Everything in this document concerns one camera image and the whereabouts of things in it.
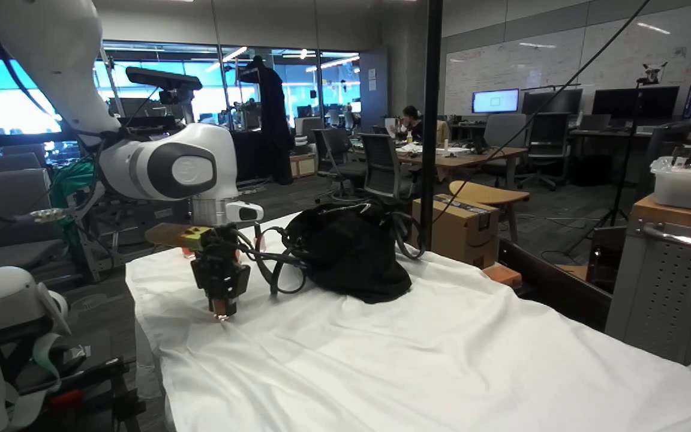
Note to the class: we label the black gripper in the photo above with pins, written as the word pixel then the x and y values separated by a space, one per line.
pixel 217 266

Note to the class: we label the red nail polish bottle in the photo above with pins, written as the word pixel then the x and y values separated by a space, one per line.
pixel 221 307

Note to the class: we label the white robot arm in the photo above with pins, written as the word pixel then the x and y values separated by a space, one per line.
pixel 55 44

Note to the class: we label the black handbag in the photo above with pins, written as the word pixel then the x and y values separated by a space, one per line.
pixel 348 250

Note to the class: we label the black office chair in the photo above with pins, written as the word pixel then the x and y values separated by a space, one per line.
pixel 382 175

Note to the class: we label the cardboard box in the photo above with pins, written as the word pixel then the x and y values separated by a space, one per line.
pixel 463 231

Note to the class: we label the white tablecloth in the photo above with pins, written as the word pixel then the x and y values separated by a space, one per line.
pixel 456 352

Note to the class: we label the wooden side table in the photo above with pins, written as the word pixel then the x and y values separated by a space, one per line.
pixel 501 200

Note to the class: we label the black vertical pole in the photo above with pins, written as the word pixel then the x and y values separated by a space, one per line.
pixel 434 14

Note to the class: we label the computer monitor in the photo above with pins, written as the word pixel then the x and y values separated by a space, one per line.
pixel 495 100

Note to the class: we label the grey metal cabinet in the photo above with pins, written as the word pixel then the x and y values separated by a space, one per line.
pixel 650 295

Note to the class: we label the white plastic container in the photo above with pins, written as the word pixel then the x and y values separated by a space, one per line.
pixel 672 181

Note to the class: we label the black camera tripod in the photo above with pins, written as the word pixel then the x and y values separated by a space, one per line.
pixel 615 211

